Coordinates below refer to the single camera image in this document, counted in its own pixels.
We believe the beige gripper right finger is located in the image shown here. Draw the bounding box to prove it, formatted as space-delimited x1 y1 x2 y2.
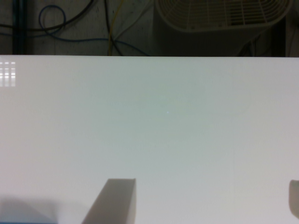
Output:
289 180 299 218

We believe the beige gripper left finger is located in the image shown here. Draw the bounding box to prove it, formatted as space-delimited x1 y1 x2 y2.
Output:
81 179 136 224

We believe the yellow cable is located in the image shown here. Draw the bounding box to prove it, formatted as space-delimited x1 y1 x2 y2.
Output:
107 0 125 56

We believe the black cable on floor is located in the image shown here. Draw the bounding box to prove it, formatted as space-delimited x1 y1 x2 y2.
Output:
0 0 95 33

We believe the white wire fan guard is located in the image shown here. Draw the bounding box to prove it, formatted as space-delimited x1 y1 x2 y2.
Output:
155 0 293 33

